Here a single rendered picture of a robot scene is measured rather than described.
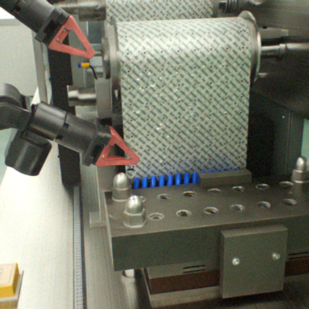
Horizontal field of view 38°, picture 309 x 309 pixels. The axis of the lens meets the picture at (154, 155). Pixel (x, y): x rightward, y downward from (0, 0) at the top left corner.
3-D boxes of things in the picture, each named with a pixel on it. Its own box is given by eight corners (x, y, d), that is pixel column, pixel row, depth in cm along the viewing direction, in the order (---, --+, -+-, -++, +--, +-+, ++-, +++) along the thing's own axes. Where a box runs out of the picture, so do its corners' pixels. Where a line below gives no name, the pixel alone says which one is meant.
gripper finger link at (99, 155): (131, 181, 81) (84, 162, 78) (127, 167, 88) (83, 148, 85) (148, 149, 80) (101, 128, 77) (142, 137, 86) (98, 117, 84)
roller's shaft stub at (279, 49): (241, 61, 88) (242, 38, 87) (275, 59, 90) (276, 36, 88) (250, 64, 84) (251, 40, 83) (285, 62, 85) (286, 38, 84)
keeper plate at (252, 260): (218, 291, 71) (220, 230, 67) (277, 282, 73) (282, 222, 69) (223, 300, 69) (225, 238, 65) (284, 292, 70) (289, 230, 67)
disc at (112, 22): (112, 89, 91) (108, 13, 86) (114, 89, 91) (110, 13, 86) (119, 107, 78) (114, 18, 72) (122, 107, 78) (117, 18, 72)
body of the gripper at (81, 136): (91, 169, 76) (50, 152, 74) (89, 149, 86) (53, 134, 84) (108, 136, 75) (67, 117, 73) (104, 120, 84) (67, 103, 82)
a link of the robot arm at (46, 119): (32, 102, 73) (35, 93, 78) (16, 138, 75) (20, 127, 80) (72, 120, 75) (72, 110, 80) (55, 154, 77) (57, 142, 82)
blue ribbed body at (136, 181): (131, 191, 84) (130, 174, 83) (239, 180, 88) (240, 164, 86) (133, 199, 81) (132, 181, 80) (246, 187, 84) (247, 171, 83)
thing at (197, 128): (126, 185, 84) (121, 89, 78) (244, 174, 88) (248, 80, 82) (126, 186, 84) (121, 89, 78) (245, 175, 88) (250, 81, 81)
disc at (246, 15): (229, 82, 95) (232, 9, 90) (232, 81, 95) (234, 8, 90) (256, 98, 81) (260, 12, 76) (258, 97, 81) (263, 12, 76)
